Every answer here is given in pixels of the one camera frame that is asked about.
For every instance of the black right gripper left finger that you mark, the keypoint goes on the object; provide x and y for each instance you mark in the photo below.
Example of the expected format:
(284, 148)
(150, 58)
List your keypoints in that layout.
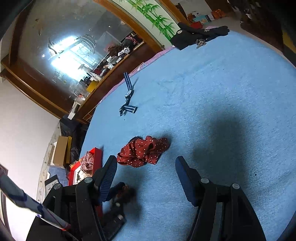
(103, 179)

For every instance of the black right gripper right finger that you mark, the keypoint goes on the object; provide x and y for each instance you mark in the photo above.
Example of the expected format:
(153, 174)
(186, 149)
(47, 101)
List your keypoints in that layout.
(190, 181)

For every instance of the red white-dotted scrunchie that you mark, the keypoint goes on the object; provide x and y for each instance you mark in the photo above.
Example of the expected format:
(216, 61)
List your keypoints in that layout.
(141, 151)

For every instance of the red white plaid scrunchie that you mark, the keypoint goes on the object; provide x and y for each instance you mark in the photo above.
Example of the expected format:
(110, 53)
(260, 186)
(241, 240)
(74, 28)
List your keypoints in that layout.
(87, 162)

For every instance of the striped sleeve forearm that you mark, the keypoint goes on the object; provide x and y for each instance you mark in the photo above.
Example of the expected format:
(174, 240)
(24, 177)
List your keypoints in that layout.
(21, 199)

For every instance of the red white shallow box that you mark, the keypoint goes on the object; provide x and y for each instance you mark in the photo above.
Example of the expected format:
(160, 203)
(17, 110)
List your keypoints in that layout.
(76, 175)

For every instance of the cardboard box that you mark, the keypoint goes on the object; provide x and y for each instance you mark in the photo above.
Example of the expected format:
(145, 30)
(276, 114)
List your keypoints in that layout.
(61, 155)

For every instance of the blue bed blanket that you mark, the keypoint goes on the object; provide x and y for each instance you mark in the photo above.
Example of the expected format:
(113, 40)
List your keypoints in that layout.
(229, 109)

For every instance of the yellow container on shelf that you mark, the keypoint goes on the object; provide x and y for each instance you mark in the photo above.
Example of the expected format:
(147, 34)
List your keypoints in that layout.
(92, 86)

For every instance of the wooden headboard shelf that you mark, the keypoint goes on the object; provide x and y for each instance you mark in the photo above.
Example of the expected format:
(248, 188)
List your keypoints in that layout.
(139, 55)

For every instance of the black clothing pile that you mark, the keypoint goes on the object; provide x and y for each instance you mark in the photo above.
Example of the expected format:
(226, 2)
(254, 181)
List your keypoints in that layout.
(187, 36)

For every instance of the bamboo wall painting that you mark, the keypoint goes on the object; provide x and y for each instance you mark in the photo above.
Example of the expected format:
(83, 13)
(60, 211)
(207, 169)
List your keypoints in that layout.
(153, 18)

